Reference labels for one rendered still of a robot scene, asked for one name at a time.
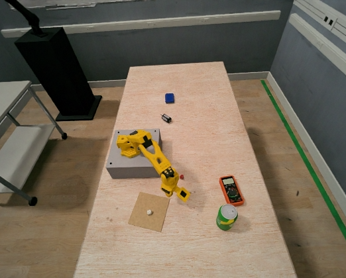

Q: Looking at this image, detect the orange digital multimeter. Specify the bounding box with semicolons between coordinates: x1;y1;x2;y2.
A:
219;175;244;207

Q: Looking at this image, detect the blue flat block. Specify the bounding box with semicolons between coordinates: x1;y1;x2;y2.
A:
165;93;174;104

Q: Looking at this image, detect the tan mat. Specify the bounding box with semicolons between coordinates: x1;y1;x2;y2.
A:
128;192;170;232

